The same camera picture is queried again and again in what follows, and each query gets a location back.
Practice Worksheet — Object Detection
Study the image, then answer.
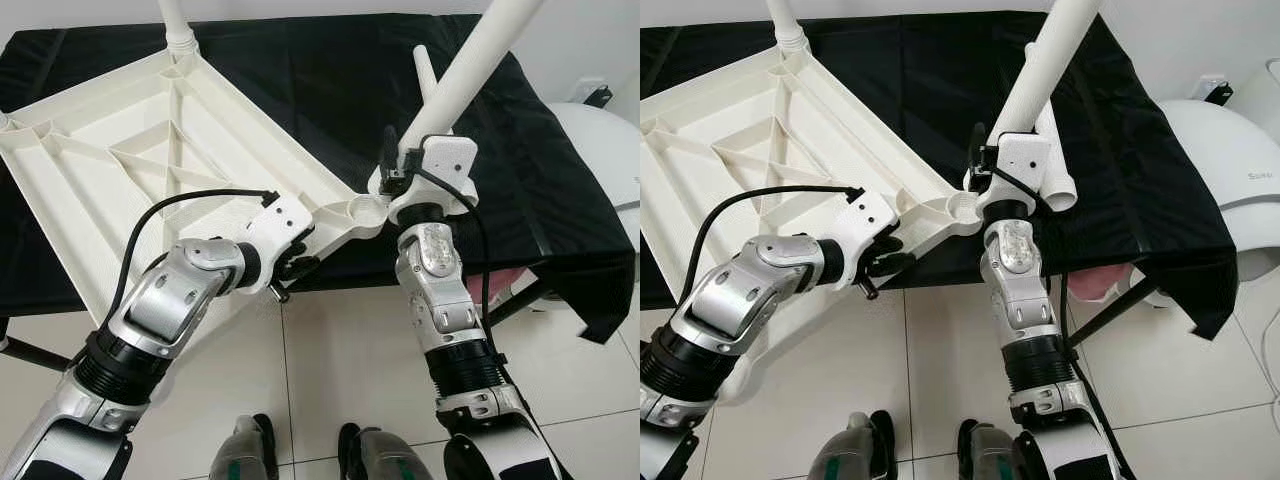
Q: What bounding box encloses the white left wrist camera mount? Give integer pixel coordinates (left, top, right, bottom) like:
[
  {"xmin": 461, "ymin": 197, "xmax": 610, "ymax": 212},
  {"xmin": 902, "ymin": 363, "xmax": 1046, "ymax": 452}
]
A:
[
  {"xmin": 238, "ymin": 193, "xmax": 317, "ymax": 294},
  {"xmin": 825, "ymin": 189, "xmax": 899, "ymax": 292}
]

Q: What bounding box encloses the white round appliance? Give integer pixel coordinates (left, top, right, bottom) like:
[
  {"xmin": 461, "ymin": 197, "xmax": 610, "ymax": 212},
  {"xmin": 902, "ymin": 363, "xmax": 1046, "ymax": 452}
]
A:
[
  {"xmin": 1153, "ymin": 97, "xmax": 1280, "ymax": 307},
  {"xmin": 545, "ymin": 100, "xmax": 641, "ymax": 243}
]

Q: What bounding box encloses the grey robot right leg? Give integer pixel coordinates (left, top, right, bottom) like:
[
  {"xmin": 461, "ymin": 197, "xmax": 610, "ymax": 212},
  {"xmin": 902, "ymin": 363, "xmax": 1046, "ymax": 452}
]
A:
[
  {"xmin": 956, "ymin": 419, "xmax": 1032, "ymax": 480},
  {"xmin": 337, "ymin": 421, "xmax": 432, "ymax": 480}
]

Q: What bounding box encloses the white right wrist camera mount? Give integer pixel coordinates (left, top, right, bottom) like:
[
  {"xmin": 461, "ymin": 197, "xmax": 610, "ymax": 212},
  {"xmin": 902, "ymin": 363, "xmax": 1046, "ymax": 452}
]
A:
[
  {"xmin": 975, "ymin": 131, "xmax": 1054, "ymax": 220},
  {"xmin": 385, "ymin": 134, "xmax": 480, "ymax": 227}
]

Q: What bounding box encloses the white floor cable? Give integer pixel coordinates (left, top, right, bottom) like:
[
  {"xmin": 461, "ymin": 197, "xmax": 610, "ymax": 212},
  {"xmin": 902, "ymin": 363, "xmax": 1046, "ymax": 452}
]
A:
[{"xmin": 1264, "ymin": 298, "xmax": 1280, "ymax": 403}]

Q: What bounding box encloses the white plastic table top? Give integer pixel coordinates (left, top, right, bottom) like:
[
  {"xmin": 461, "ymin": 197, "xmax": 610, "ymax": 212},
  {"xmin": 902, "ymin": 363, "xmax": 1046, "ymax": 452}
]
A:
[
  {"xmin": 640, "ymin": 48, "xmax": 986, "ymax": 403},
  {"xmin": 0, "ymin": 50, "xmax": 393, "ymax": 346}
]

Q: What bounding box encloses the white rounded plastic container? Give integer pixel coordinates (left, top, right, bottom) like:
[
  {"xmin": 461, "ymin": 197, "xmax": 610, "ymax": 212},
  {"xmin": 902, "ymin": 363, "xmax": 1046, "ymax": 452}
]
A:
[{"xmin": 1230, "ymin": 58, "xmax": 1280, "ymax": 133}]

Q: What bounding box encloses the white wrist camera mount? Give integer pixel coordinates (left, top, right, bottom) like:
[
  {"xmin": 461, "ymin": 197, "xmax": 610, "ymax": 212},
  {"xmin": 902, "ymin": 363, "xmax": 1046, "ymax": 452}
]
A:
[
  {"xmin": 975, "ymin": 131, "xmax": 1054, "ymax": 220},
  {"xmin": 238, "ymin": 193, "xmax": 317, "ymax": 294},
  {"xmin": 385, "ymin": 134, "xmax": 480, "ymax": 227},
  {"xmin": 825, "ymin": 189, "xmax": 899, "ymax": 292}
]

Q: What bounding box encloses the black tablecloth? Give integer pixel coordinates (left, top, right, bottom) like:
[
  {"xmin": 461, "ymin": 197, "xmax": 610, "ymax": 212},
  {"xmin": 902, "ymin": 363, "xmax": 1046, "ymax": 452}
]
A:
[
  {"xmin": 0, "ymin": 12, "xmax": 639, "ymax": 346},
  {"xmin": 640, "ymin": 10, "xmax": 1243, "ymax": 343}
]

